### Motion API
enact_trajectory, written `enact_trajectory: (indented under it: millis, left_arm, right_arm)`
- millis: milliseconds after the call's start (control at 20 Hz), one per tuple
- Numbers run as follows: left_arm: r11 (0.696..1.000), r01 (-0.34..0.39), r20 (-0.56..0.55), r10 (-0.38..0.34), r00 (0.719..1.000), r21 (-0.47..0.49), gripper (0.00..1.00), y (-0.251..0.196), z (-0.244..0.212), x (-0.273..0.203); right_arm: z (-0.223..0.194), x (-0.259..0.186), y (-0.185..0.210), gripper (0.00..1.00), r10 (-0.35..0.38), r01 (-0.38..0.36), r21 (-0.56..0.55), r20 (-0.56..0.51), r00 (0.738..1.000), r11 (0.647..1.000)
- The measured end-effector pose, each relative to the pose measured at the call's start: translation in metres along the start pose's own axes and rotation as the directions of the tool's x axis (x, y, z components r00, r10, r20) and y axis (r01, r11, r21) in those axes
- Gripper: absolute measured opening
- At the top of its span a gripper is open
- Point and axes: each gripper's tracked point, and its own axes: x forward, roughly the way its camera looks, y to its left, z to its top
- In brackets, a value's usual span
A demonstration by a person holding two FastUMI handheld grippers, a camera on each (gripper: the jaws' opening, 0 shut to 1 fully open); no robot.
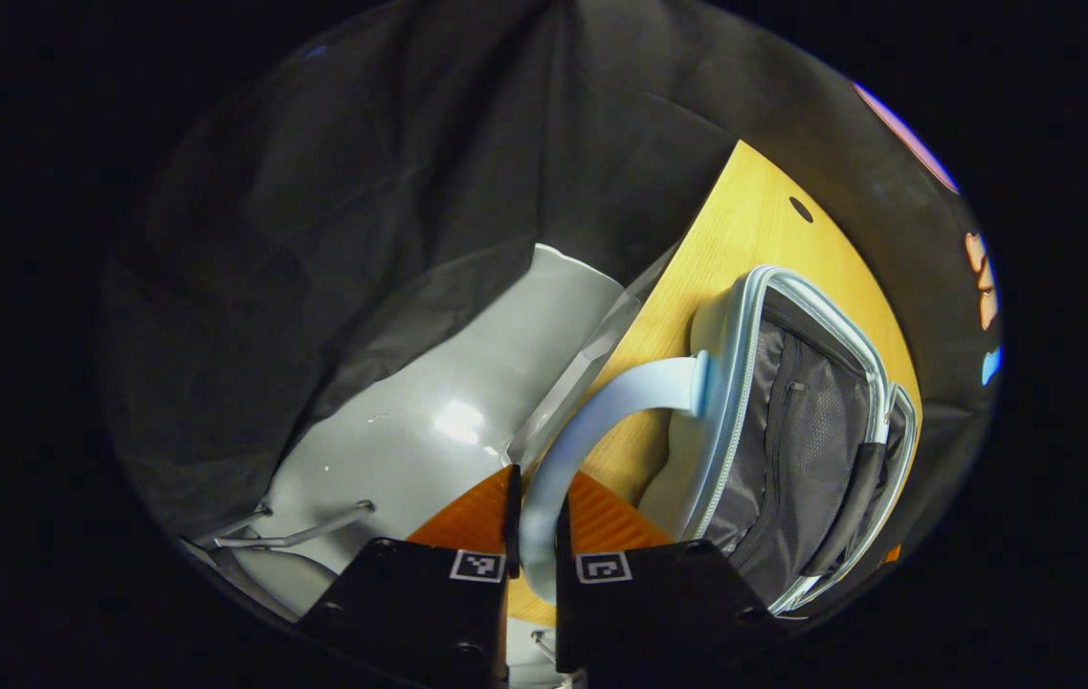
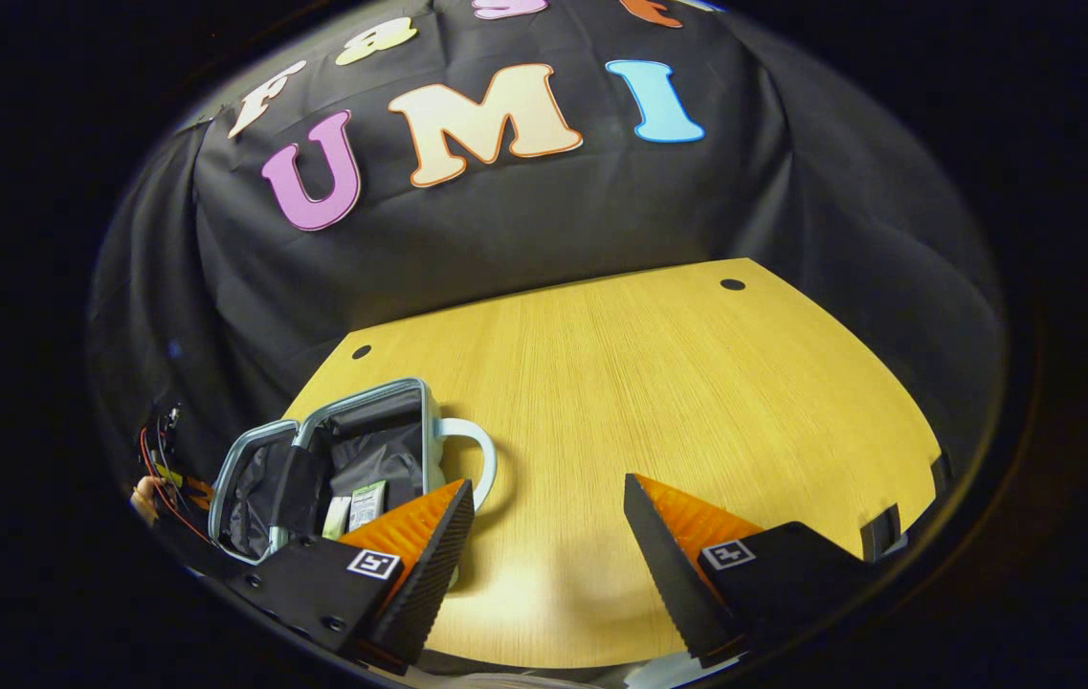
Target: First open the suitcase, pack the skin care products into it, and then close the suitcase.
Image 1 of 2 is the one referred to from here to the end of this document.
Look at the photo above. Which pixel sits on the black backdrop cloth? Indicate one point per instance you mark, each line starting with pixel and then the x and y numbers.
pixel 362 191

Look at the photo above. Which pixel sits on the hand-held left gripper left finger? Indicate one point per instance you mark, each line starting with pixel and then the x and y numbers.
pixel 410 612

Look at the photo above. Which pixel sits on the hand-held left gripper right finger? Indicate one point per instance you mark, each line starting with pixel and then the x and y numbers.
pixel 658 603

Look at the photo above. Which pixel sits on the thin grey metal rod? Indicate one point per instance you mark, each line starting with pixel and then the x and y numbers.
pixel 314 529

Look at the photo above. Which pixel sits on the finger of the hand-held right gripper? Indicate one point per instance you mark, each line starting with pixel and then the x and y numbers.
pixel 892 554

